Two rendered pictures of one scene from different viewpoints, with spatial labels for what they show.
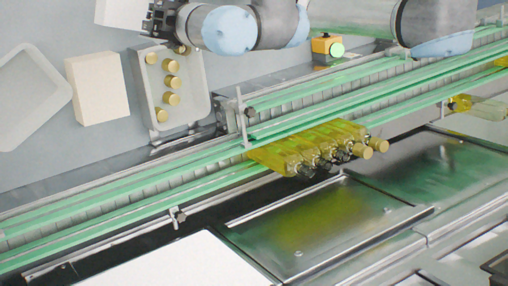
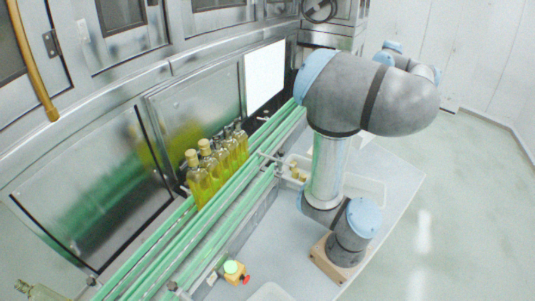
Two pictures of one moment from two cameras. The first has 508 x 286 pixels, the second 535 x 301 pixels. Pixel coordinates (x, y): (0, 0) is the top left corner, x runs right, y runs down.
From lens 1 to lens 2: 1.44 m
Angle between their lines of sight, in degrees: 69
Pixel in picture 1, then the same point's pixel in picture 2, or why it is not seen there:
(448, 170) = (97, 183)
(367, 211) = (186, 108)
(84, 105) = not seen: hidden behind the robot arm
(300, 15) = (391, 55)
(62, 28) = (351, 166)
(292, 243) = (227, 86)
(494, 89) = not seen: outside the picture
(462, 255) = (147, 42)
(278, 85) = (259, 203)
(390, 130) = (132, 249)
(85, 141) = (303, 149)
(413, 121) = (113, 270)
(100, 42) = not seen: hidden behind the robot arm
